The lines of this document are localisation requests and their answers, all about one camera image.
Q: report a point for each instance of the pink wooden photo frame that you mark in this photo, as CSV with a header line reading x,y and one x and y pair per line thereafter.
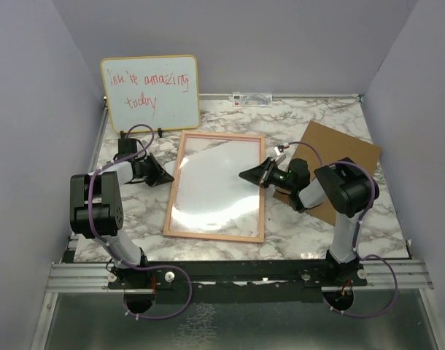
x,y
169,204

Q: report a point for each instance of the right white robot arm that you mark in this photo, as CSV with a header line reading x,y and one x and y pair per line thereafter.
x,y
348,187

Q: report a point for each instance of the brown cardboard backing board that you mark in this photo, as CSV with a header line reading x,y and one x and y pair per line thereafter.
x,y
321,143

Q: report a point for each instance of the aluminium front rail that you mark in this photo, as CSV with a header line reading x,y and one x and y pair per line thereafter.
x,y
387,274

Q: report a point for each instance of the white label strip at wall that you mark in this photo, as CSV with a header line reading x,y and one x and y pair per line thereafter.
x,y
251,99

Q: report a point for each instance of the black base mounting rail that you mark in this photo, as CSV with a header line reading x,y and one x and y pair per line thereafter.
x,y
244,281

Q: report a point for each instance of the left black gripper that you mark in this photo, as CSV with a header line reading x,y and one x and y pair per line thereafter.
x,y
160,176

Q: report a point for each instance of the clear acrylic glass sheet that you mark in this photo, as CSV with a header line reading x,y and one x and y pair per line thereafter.
x,y
215,189

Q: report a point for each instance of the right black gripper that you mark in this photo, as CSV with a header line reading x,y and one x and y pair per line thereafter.
x,y
260,175

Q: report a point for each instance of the white photo paper sheet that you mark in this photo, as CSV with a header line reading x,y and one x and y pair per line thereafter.
x,y
209,183

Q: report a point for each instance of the small whiteboard with red writing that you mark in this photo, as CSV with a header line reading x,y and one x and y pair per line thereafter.
x,y
159,91

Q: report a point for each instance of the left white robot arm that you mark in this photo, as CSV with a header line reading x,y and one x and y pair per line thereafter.
x,y
95,204

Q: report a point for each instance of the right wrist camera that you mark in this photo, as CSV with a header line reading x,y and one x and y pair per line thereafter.
x,y
280,153

